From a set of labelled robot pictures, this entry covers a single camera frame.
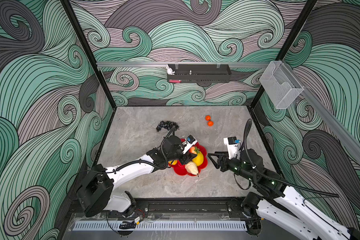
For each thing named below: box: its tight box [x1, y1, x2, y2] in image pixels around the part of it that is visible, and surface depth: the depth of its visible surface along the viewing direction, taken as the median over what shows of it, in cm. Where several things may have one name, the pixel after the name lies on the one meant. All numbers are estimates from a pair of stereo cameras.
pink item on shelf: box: [169, 79, 182, 83], surface depth 91 cm
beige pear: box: [185, 161, 199, 175], surface depth 83 cm
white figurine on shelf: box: [166, 64, 175, 75], surface depth 87 cm
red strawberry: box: [189, 146, 200, 155], surface depth 77 cm
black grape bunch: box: [156, 121, 180, 132], surface depth 106 cm
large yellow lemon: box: [192, 151, 204, 167], surface depth 87 cm
